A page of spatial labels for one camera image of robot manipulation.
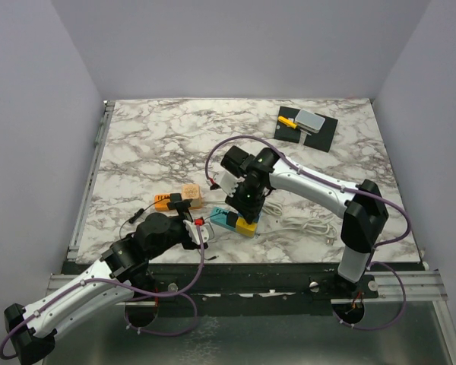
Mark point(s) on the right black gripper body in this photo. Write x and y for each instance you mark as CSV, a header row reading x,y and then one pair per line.
x,y
246,194

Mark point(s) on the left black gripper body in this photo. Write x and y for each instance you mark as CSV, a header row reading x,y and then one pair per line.
x,y
178,235

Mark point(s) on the yellow cube socket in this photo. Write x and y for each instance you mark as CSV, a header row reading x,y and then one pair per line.
x,y
242,227

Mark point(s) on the beige cube socket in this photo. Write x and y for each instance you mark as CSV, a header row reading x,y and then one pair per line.
x,y
192,192

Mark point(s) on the teal power strip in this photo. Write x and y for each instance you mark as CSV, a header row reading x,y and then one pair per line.
x,y
232,221

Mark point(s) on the black plug adapter with cable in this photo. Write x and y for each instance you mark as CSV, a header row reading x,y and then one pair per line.
x,y
223,218

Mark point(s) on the orange power strip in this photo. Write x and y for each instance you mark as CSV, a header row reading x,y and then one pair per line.
x,y
166,202

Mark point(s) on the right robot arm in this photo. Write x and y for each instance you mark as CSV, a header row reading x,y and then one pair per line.
x,y
359,206

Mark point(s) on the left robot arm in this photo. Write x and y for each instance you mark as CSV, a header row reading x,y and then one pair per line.
x,y
119,274

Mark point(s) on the grey rectangular box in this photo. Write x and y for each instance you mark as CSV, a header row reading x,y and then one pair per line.
x,y
312,121

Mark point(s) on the black mat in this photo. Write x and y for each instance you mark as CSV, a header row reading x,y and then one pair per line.
x,y
321,141

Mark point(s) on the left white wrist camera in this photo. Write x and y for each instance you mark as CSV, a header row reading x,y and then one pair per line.
x,y
199,234

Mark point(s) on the yellow handled screwdriver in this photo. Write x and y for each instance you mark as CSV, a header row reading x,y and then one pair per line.
x,y
293,125

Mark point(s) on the aluminium frame rail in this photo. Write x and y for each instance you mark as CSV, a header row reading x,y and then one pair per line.
x,y
419,286

